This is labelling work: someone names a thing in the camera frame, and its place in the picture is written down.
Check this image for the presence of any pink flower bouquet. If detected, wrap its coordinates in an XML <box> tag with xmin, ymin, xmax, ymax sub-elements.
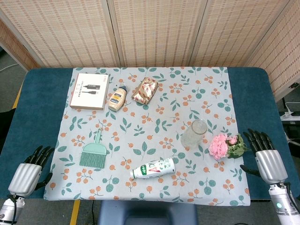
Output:
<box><xmin>208</xmin><ymin>133</ymin><xmax>250</xmax><ymax>161</ymax></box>

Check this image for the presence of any mint green dustpan brush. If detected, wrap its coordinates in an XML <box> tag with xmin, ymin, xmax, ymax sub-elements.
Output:
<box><xmin>79</xmin><ymin>128</ymin><xmax>109</xmax><ymax>169</ymax></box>

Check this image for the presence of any mayonnaise squeeze bottle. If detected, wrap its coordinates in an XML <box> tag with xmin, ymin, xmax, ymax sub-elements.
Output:
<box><xmin>108</xmin><ymin>82</ymin><xmax>128</xmax><ymax>112</ymax></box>

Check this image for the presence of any white power strip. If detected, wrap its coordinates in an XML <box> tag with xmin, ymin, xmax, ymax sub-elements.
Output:
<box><xmin>279</xmin><ymin>112</ymin><xmax>300</xmax><ymax>121</ymax></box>

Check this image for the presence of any clear glass jar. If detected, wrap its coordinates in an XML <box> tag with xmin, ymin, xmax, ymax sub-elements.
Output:
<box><xmin>180</xmin><ymin>119</ymin><xmax>209</xmax><ymax>150</ymax></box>

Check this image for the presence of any blue padded table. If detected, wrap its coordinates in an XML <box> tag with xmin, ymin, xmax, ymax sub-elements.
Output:
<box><xmin>0</xmin><ymin>67</ymin><xmax>293</xmax><ymax>203</ymax></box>

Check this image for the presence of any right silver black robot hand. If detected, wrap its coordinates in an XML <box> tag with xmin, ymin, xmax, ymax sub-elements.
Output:
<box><xmin>240</xmin><ymin>128</ymin><xmax>288</xmax><ymax>185</ymax></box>

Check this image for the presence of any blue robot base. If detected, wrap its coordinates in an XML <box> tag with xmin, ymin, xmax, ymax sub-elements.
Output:
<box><xmin>97</xmin><ymin>200</ymin><xmax>198</xmax><ymax>225</ymax></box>

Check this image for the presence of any woven folding screen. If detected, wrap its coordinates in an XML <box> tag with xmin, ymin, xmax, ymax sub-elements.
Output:
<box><xmin>0</xmin><ymin>0</ymin><xmax>300</xmax><ymax>102</ymax></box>

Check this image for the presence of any white green drink bottle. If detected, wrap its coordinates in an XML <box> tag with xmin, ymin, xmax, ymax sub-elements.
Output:
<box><xmin>130</xmin><ymin>157</ymin><xmax>176</xmax><ymax>180</ymax></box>

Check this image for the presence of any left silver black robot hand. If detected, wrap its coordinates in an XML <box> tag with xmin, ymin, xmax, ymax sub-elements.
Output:
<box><xmin>7</xmin><ymin>145</ymin><xmax>55</xmax><ymax>196</ymax></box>

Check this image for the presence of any white cable product box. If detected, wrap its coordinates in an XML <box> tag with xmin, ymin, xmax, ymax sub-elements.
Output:
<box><xmin>70</xmin><ymin>73</ymin><xmax>111</xmax><ymax>111</ymax></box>

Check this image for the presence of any floral leaf print tablecloth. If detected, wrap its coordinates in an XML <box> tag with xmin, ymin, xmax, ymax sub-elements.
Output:
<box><xmin>43</xmin><ymin>67</ymin><xmax>251</xmax><ymax>207</ymax></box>

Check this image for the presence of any black cable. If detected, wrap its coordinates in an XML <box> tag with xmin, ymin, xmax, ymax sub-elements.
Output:
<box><xmin>282</xmin><ymin>97</ymin><xmax>300</xmax><ymax>115</ymax></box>

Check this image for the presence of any gold red snack bag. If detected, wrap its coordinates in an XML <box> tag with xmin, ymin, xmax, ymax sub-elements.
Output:
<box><xmin>130</xmin><ymin>77</ymin><xmax>159</xmax><ymax>105</ymax></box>

